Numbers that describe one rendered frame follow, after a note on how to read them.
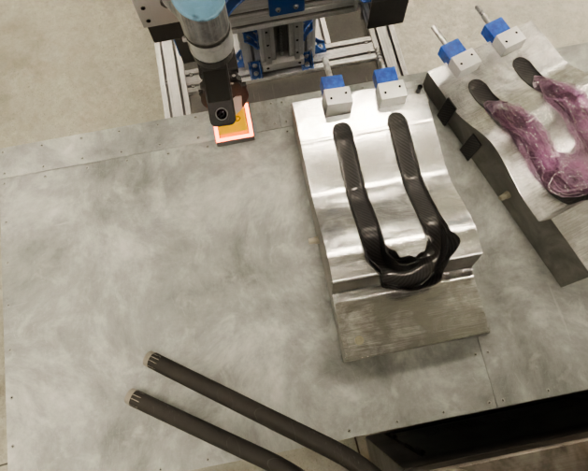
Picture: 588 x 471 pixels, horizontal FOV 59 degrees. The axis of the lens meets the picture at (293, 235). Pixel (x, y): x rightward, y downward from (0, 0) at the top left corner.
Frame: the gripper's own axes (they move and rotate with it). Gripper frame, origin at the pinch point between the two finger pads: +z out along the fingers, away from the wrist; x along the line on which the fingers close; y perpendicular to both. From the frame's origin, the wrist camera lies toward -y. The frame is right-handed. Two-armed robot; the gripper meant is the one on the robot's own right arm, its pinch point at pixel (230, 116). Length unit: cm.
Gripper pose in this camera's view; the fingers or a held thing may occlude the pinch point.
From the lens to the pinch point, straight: 108.7
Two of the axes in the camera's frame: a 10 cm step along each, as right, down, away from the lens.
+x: -9.8, 1.9, -0.3
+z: 0.2, 2.8, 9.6
